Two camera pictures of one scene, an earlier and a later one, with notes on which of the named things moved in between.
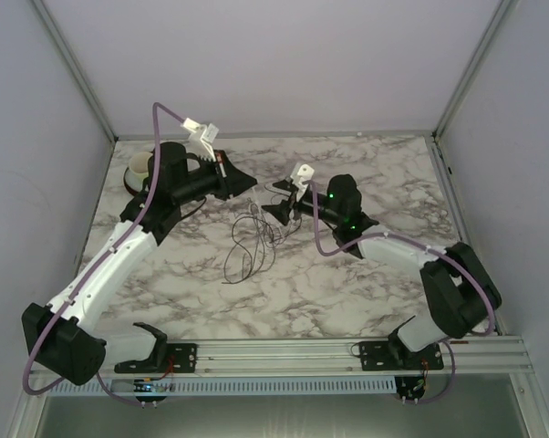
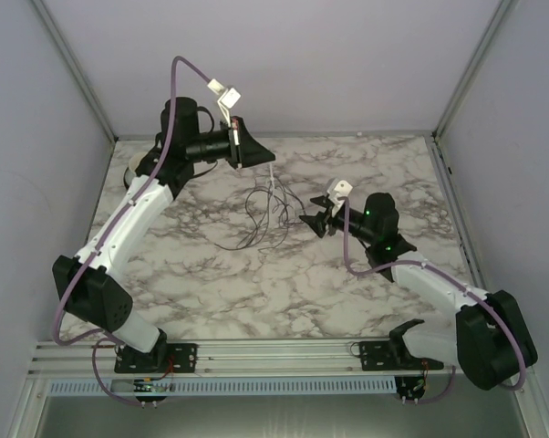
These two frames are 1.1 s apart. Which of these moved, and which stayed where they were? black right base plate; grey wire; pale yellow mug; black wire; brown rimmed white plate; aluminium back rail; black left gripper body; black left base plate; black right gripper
Moved: grey wire; black left gripper body; black right gripper; black wire
Stayed: black left base plate; brown rimmed white plate; pale yellow mug; aluminium back rail; black right base plate
